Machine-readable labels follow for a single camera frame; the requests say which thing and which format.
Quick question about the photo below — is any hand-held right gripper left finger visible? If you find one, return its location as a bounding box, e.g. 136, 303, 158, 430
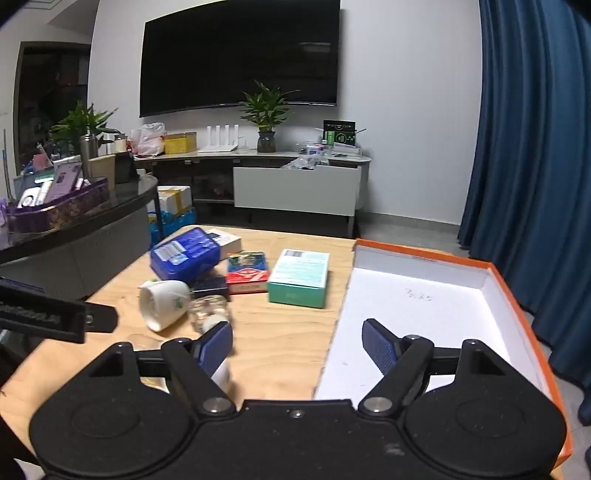
88, 322, 236, 415

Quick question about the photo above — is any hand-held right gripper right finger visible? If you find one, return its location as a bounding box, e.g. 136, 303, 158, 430
358, 318, 506, 415

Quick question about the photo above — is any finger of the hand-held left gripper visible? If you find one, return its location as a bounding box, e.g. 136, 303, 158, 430
84, 301, 119, 333

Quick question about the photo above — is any small white adapter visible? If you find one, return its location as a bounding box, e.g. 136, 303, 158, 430
210, 357, 232, 387

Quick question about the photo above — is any clear bottle with white plug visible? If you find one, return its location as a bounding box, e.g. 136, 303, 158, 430
187, 295, 230, 334

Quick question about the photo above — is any orange cardboard box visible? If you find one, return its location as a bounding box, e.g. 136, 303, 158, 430
314, 239, 574, 468

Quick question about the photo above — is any white plug adapter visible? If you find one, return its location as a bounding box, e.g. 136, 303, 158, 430
139, 279, 191, 332

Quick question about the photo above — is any red playing card box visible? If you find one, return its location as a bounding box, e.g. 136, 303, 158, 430
226, 251, 269, 295

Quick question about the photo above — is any blue wipes packet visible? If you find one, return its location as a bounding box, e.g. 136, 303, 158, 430
150, 227, 220, 282

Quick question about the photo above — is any teal box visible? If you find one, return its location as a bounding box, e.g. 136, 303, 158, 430
267, 249, 331, 309

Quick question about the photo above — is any white power adapter box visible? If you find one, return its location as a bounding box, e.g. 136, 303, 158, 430
205, 228, 242, 260

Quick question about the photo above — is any dark blue small box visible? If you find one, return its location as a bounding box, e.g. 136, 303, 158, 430
189, 272, 230, 301

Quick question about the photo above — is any dark round counter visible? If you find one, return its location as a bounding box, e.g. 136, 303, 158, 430
0, 173, 160, 301

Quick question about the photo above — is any purple storage tray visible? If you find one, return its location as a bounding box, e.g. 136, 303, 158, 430
4, 178, 110, 234

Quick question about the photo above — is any blue plastic bag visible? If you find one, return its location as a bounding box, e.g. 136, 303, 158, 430
148, 208, 198, 247

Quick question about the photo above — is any white and yellow cardboard box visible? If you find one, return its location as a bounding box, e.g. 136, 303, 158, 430
157, 185, 192, 215

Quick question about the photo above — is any steel tumbler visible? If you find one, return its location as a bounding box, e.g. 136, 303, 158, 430
79, 134, 100, 168

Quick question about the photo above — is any white tv cabinet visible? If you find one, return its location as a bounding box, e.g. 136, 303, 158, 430
133, 150, 373, 238

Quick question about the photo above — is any white and red plastic bag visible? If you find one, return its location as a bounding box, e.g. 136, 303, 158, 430
128, 122, 166, 156

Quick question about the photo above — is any leafy green potted plant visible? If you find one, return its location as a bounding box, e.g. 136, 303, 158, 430
48, 99, 118, 153

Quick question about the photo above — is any pile of small clutter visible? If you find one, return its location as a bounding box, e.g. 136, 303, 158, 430
281, 142, 362, 171

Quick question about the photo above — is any white router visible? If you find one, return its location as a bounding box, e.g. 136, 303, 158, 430
198, 124, 239, 153

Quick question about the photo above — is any black and green box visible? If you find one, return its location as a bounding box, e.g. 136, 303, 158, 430
322, 120, 356, 147

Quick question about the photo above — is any potted plant in dark vase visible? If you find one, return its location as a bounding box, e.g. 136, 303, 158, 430
239, 80, 301, 154

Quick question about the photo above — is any blue curtain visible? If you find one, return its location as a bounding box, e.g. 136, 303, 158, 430
457, 0, 591, 384

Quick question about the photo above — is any black wall television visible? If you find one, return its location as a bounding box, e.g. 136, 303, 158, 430
139, 0, 341, 118

